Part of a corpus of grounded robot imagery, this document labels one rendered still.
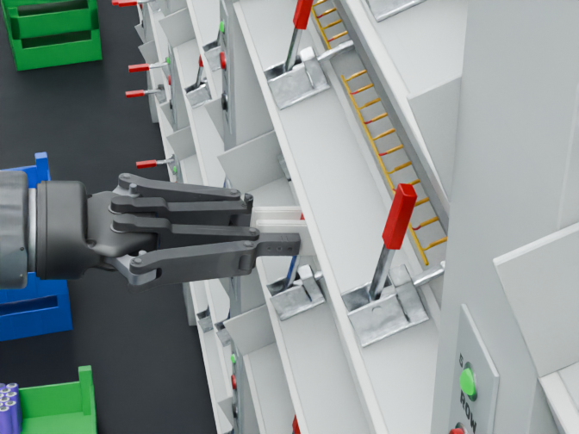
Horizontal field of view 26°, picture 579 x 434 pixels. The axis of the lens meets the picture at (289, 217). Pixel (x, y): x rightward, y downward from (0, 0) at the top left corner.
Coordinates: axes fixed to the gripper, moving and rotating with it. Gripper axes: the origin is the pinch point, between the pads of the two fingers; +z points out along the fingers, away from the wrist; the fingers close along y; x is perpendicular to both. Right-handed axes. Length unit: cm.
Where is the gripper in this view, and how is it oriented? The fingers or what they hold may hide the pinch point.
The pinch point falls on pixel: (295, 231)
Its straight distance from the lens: 98.8
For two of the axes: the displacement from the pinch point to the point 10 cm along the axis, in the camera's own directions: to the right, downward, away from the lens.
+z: 9.8, 0.1, 2.2
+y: 1.8, 5.6, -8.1
